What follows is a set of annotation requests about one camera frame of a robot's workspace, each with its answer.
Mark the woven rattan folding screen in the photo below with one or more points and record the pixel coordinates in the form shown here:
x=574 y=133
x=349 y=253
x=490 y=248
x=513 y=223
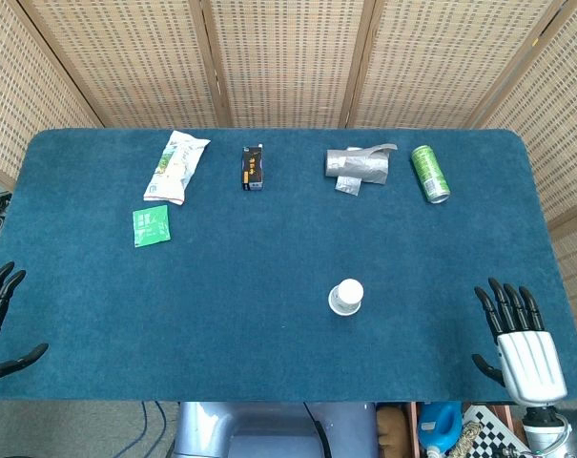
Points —
x=288 y=57

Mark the silver foil package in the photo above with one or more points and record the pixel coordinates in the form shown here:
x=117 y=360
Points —
x=359 y=167

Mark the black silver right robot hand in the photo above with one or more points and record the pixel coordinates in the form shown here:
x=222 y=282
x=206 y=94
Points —
x=531 y=362

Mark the black orange small carton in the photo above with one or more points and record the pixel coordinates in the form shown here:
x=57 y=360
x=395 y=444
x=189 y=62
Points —
x=253 y=167

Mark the green sachet packet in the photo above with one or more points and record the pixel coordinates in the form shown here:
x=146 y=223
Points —
x=150 y=226

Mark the white snack bag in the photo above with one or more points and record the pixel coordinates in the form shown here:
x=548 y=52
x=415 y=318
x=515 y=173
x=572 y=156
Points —
x=173 y=167

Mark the grey-blue robot torso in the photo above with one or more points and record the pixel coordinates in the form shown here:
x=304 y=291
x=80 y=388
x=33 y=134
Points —
x=269 y=429

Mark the green drink can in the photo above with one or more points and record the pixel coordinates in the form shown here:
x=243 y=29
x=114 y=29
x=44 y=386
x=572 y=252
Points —
x=428 y=172

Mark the blue carpet table mat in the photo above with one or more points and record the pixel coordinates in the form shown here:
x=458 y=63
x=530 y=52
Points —
x=250 y=267

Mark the brown plush item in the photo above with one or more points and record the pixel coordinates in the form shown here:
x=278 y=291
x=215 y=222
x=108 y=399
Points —
x=392 y=429

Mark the black white checkerboard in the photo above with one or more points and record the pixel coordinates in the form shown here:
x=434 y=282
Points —
x=495 y=434

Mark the blue plastic jug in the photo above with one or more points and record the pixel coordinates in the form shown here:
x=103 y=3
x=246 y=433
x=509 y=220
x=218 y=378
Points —
x=440 y=420

